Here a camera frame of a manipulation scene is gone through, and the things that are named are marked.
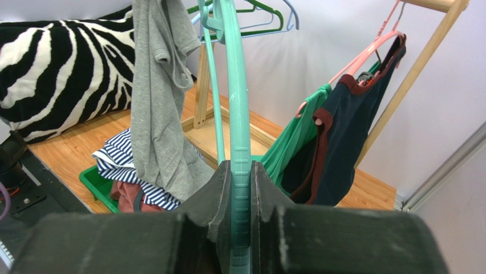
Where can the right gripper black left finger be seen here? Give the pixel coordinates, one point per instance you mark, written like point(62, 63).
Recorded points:
point(206, 234)

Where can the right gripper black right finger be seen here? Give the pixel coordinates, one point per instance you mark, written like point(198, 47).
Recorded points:
point(273, 233)

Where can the green tank top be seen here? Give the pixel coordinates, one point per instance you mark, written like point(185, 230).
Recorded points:
point(295, 135)

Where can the navy maroon tank top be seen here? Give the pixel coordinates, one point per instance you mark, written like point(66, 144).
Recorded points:
point(322, 171)

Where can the blue white striped tank top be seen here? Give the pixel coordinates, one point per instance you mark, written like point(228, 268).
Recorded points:
point(115, 161)

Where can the light blue wire hanger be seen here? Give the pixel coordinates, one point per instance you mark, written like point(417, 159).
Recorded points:
point(293, 19)

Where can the grey tank top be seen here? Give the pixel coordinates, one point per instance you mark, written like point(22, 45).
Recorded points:
point(164, 38)

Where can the teal plastic hanger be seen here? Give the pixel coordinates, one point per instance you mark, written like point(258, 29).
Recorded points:
point(224, 23)

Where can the green plastic hanger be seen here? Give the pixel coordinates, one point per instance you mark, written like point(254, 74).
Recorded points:
point(260, 16)

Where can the pink plastic hanger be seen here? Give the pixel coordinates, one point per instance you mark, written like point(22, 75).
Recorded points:
point(380, 39)

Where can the pink wire hanger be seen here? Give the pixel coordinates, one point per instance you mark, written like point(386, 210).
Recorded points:
point(300, 109)

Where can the wooden clothes rack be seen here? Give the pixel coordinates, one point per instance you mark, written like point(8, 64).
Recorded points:
point(220, 115)

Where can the green plastic tray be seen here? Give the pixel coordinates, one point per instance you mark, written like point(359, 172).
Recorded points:
point(100, 187)

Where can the zebra print blanket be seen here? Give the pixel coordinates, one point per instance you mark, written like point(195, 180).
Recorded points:
point(58, 74)

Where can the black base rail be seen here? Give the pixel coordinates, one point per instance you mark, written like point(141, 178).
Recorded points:
point(32, 192)

